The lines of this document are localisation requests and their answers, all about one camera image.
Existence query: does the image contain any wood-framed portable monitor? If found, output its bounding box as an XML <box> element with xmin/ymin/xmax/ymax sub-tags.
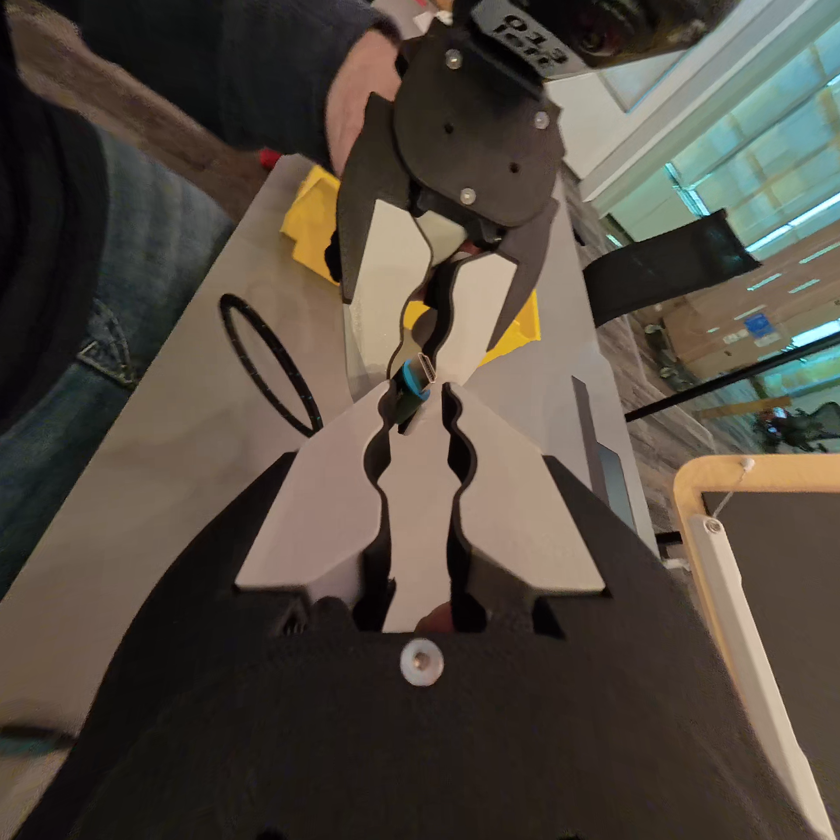
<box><xmin>672</xmin><ymin>453</ymin><xmax>840</xmax><ymax>840</ymax></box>

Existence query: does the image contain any person's blue jeans leg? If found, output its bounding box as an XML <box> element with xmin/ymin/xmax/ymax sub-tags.
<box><xmin>0</xmin><ymin>128</ymin><xmax>237</xmax><ymax>595</ymax></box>

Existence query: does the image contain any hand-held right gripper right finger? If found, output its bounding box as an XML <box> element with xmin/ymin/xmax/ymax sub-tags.
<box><xmin>443</xmin><ymin>382</ymin><xmax>608</xmax><ymax>616</ymax></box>

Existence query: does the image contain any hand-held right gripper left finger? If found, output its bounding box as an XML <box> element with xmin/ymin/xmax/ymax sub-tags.
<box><xmin>234</xmin><ymin>382</ymin><xmax>398</xmax><ymax>614</ymax></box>

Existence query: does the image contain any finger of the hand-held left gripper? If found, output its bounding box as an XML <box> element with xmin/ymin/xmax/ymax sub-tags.
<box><xmin>394</xmin><ymin>252</ymin><xmax>521</xmax><ymax>395</ymax></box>
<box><xmin>344</xmin><ymin>200</ymin><xmax>470</xmax><ymax>401</ymax></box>

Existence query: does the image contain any thin braided HDMI cable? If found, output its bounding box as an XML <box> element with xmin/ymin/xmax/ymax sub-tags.
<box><xmin>220</xmin><ymin>294</ymin><xmax>439</xmax><ymax>439</ymax></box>

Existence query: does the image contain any white monitor stand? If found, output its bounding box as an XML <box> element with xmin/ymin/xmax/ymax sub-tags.
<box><xmin>686</xmin><ymin>515</ymin><xmax>834</xmax><ymax>840</ymax></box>

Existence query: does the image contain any person's left hand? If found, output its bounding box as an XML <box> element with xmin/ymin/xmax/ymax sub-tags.
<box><xmin>326</xmin><ymin>29</ymin><xmax>404</xmax><ymax>178</ymax></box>

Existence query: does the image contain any yellow plastic bin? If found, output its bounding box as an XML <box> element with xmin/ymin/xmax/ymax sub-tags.
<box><xmin>281</xmin><ymin>164</ymin><xmax>542</xmax><ymax>368</ymax></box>

